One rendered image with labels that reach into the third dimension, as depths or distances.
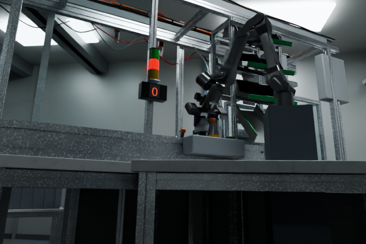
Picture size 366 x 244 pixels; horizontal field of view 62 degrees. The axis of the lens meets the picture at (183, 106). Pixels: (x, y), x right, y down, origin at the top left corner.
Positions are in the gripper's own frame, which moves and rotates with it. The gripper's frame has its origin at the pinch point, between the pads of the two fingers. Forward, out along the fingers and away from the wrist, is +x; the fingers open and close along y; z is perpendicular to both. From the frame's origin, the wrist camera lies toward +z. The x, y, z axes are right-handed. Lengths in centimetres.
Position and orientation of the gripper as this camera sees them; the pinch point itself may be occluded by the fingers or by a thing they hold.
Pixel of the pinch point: (202, 120)
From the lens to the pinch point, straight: 130.4
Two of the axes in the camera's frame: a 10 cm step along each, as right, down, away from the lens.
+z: -3.1, -5.6, 7.7
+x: -3.5, 8.2, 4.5
